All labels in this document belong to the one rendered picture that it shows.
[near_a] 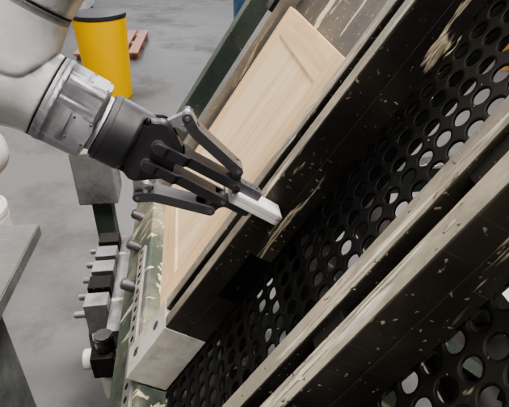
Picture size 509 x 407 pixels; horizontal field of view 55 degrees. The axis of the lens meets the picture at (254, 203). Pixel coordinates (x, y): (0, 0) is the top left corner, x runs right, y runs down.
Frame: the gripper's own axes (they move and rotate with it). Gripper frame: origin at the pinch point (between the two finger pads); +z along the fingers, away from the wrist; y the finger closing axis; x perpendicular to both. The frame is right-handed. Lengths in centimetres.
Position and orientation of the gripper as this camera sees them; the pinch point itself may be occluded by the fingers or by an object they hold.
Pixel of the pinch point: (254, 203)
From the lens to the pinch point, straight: 60.2
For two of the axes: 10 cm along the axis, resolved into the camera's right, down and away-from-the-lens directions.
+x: -1.2, -5.2, 8.4
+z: 8.2, 4.3, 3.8
